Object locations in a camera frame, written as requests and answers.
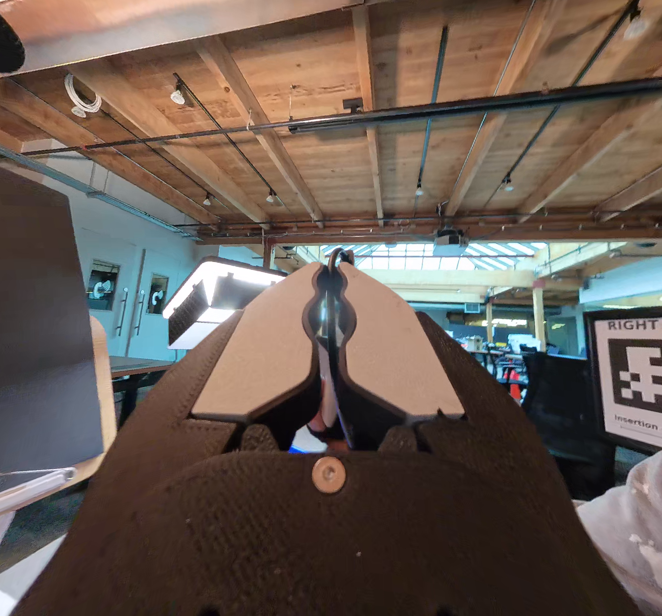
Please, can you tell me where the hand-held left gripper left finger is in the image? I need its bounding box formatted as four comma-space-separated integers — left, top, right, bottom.
190, 262, 332, 448

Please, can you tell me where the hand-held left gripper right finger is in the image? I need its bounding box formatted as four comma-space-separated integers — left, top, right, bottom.
333, 262, 465, 448

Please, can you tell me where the black cable with orange plugs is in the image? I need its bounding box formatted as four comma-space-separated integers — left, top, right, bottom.
325, 246, 359, 451

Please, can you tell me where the white studio light panel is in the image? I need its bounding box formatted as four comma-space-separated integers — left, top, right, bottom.
162, 255, 288, 350

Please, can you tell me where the black office chair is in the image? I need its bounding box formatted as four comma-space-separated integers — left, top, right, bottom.
520, 350, 616, 500

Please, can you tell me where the framed black-white marker sign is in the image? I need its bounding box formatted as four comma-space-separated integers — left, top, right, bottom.
583, 307, 662, 455

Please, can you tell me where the black ceiling pipe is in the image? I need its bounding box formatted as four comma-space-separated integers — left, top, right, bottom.
21, 77, 662, 158

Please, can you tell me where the white cable coil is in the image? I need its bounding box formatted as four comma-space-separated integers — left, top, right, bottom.
63, 73, 103, 119

